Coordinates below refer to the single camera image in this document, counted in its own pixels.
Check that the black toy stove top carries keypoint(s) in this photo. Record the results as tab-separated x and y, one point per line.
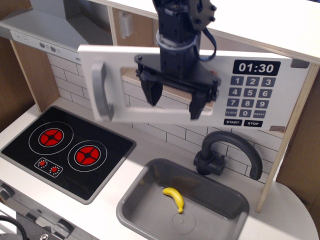
69	153

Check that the white wooden microwave cabinet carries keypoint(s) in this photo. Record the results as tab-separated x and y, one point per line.
284	27

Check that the grey toy sink basin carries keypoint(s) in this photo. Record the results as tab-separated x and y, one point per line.
170	202

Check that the white toy microwave door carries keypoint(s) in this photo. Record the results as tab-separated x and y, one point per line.
235	89

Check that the grey toy oven front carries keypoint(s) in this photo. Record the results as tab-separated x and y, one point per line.
37	214

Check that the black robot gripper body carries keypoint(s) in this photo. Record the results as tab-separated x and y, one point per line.
178	65

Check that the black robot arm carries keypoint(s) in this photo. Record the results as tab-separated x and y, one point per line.
183	20

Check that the yellow toy banana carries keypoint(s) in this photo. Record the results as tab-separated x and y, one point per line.
177	197

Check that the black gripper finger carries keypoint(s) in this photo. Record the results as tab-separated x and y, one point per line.
198	102
152	87

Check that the grey range hood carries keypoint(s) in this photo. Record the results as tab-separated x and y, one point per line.
56	27

